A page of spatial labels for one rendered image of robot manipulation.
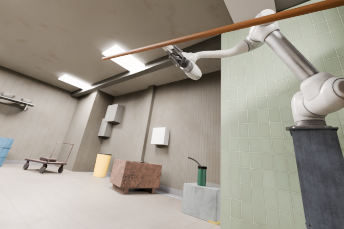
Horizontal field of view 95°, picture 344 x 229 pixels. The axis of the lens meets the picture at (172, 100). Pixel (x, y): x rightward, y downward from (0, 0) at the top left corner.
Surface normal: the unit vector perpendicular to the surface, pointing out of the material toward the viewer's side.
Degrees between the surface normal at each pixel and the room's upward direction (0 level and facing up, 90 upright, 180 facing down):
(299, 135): 90
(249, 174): 90
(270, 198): 90
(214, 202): 90
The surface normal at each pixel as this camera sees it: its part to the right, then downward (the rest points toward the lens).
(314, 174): -0.60, -0.36
